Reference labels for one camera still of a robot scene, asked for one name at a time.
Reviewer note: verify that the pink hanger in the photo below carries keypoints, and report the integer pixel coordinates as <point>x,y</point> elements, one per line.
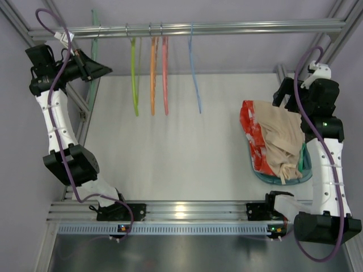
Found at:
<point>165,73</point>

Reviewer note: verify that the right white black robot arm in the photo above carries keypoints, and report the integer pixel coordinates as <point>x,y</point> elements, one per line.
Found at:
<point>329,220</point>

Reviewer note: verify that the front aluminium frame rail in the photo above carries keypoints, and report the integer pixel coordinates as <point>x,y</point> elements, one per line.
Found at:
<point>176,212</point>

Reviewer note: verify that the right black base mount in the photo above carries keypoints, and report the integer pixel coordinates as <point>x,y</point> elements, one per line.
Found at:
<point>260,211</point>

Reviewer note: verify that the light blue hanger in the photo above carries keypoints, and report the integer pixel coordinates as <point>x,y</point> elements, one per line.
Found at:
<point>192,66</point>

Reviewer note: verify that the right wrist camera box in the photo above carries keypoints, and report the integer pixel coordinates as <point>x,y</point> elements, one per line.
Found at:
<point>316,71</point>

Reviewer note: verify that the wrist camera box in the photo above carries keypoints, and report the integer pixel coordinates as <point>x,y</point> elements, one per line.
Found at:
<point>316,71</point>
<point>65,38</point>

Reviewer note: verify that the orange hanger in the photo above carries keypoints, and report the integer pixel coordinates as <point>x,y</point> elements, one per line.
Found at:
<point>153,67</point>

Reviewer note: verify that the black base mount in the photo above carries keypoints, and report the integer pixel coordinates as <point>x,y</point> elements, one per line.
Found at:
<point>118,212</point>
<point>260,211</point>

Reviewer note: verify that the aluminium hanging rail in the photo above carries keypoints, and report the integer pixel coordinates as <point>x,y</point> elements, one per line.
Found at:
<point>325,25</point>

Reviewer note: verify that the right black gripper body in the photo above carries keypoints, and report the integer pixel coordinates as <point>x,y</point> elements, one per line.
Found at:
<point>287,92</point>

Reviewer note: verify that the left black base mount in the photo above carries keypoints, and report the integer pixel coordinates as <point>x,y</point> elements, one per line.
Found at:
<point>118,212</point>

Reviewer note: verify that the grey slotted cable duct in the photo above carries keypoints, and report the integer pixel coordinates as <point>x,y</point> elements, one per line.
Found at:
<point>166,229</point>

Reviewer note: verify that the beige trousers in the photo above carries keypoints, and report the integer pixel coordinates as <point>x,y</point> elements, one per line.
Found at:
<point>277,121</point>

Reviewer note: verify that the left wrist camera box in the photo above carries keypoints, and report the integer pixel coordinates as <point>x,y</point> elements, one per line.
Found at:
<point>65,38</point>

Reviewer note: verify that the teal green hanger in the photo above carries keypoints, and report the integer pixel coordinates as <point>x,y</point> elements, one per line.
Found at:
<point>94,55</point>

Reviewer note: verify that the lime green hanger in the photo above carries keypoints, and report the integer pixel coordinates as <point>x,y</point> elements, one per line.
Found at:
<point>133,76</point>

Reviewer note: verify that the teal plastic basket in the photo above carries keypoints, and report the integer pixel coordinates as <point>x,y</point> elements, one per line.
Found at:
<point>283,157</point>

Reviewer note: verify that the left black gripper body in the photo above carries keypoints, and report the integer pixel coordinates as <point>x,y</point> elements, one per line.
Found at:
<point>85,66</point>

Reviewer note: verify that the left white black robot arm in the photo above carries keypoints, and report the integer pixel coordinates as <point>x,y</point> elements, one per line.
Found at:
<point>68,160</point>

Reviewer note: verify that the red white tie-dye garment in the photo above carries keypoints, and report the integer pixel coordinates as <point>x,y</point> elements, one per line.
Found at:
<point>252,130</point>

